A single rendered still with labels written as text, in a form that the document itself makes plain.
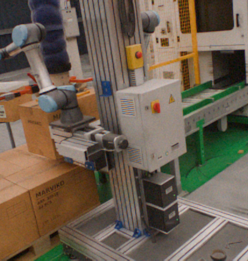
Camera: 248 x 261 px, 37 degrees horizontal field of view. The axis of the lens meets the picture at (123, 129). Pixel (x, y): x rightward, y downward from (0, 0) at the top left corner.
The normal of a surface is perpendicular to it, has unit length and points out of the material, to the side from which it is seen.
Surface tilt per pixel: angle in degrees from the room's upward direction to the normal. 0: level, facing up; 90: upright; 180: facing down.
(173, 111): 91
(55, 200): 90
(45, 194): 90
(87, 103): 90
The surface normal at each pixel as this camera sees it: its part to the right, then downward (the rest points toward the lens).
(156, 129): 0.69, 0.13
